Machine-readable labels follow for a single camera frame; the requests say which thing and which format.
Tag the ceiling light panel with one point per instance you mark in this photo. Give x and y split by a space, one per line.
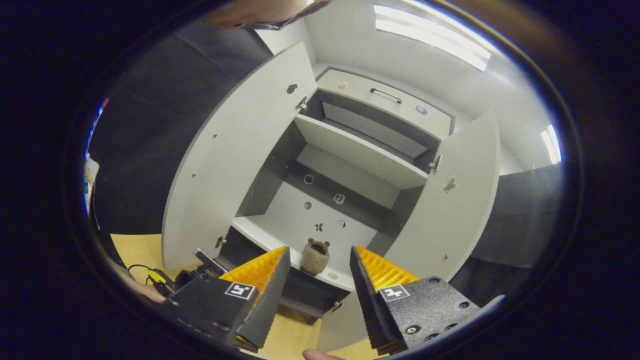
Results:
551 145
430 35

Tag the black backdrop cloth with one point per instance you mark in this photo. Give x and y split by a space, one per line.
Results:
150 140
520 225

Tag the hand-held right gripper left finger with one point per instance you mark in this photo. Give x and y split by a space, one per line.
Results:
265 300

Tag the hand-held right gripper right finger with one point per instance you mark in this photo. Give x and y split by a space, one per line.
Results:
372 305

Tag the person's head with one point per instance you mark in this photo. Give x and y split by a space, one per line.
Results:
250 12

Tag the white shoe cabinet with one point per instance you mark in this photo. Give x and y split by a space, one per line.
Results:
360 150

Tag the brown fuzzy shoe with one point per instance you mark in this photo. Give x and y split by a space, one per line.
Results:
315 259

